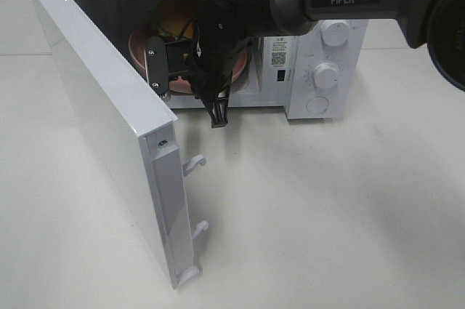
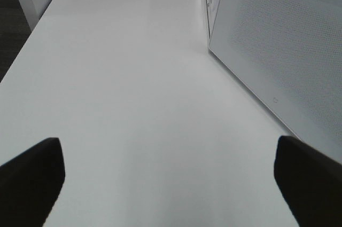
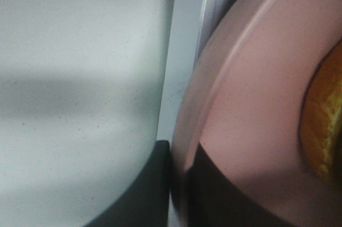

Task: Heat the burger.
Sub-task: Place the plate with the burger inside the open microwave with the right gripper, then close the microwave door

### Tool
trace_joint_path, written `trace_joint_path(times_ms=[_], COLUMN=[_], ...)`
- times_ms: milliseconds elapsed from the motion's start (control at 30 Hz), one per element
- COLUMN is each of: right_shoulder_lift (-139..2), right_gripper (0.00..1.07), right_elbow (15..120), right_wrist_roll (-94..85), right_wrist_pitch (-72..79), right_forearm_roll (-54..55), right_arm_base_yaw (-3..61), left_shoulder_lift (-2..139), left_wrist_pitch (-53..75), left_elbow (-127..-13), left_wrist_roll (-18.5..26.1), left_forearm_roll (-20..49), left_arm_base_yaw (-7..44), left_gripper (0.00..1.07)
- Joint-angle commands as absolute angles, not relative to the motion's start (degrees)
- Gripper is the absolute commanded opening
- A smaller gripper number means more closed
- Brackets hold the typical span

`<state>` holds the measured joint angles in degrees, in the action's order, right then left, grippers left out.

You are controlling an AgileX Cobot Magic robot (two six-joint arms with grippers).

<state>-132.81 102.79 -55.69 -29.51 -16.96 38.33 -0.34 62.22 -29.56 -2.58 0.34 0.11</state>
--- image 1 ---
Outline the white upper power knob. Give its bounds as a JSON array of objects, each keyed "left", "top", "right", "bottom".
[{"left": 320, "top": 20, "right": 350, "bottom": 47}]

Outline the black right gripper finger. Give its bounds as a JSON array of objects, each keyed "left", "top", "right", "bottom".
[
  {"left": 145, "top": 36, "right": 189, "bottom": 100},
  {"left": 203, "top": 85, "right": 230, "bottom": 129}
]

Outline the burger with lettuce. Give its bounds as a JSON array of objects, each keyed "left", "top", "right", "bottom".
[{"left": 149, "top": 0, "right": 201, "bottom": 41}]

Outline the round white door button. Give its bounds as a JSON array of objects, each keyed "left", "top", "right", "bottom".
[{"left": 306, "top": 96, "right": 329, "bottom": 114}]

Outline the white lower timer knob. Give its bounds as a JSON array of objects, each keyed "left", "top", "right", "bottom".
[{"left": 312, "top": 63, "right": 340, "bottom": 89}]

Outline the white microwave oven body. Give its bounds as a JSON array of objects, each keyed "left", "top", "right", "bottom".
[{"left": 65, "top": 0, "right": 367, "bottom": 119}]

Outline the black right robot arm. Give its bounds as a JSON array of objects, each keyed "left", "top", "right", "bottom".
[{"left": 145, "top": 0, "right": 464, "bottom": 128}]

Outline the pink round plate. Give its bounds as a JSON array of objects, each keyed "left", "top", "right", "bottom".
[{"left": 128, "top": 25, "right": 251, "bottom": 95}]

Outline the white microwave door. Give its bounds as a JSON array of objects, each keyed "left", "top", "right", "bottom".
[{"left": 33, "top": 0, "right": 209, "bottom": 288}]

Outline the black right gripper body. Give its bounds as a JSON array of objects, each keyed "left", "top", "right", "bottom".
[{"left": 187, "top": 0, "right": 262, "bottom": 100}]

